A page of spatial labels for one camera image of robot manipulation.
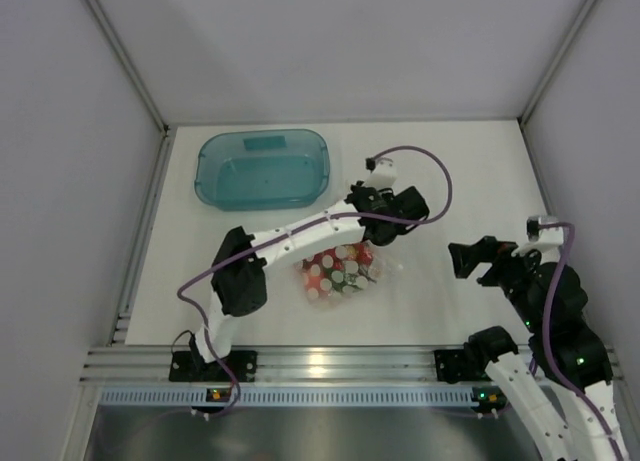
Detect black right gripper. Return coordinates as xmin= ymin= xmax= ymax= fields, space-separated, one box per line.
xmin=448 ymin=234 xmax=546 ymax=331

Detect fake food pieces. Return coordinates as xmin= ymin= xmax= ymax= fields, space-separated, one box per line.
xmin=295 ymin=242 xmax=382 ymax=302

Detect clear zip top bag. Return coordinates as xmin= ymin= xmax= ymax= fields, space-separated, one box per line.
xmin=293 ymin=241 xmax=404 ymax=310

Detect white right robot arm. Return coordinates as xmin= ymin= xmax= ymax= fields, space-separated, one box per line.
xmin=448 ymin=222 xmax=629 ymax=460

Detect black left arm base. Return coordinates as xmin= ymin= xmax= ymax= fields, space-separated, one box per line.
xmin=168 ymin=350 xmax=258 ymax=383

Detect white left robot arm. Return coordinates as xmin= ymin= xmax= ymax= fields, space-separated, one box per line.
xmin=178 ymin=185 xmax=429 ymax=381

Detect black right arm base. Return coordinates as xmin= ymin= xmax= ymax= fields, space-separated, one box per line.
xmin=433 ymin=349 xmax=489 ymax=384

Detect teal plastic bin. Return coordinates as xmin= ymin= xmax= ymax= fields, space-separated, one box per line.
xmin=193 ymin=129 xmax=331 ymax=211

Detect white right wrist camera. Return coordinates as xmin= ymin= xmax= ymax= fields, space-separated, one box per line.
xmin=511 ymin=215 xmax=567 ymax=257

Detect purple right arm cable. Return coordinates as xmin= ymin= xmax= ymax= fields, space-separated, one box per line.
xmin=539 ymin=222 xmax=631 ymax=455

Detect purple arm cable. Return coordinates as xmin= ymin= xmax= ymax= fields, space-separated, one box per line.
xmin=172 ymin=145 xmax=455 ymax=415
xmin=539 ymin=222 xmax=631 ymax=455

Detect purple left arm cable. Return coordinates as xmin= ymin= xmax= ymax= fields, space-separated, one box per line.
xmin=172 ymin=145 xmax=455 ymax=415

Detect aluminium frame post right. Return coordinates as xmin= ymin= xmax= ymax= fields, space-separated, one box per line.
xmin=517 ymin=0 xmax=614 ymax=125

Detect aluminium frame post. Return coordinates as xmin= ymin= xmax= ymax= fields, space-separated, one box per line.
xmin=74 ymin=0 xmax=171 ymax=132
xmin=517 ymin=0 xmax=614 ymax=125

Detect aluminium frame post left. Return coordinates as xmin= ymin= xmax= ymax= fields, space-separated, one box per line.
xmin=74 ymin=0 xmax=171 ymax=132

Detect aluminium mounting rail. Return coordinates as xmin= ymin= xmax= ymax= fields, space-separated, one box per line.
xmin=79 ymin=344 xmax=624 ymax=384

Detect grey slotted cable duct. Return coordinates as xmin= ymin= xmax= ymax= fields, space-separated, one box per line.
xmin=98 ymin=385 xmax=506 ymax=408

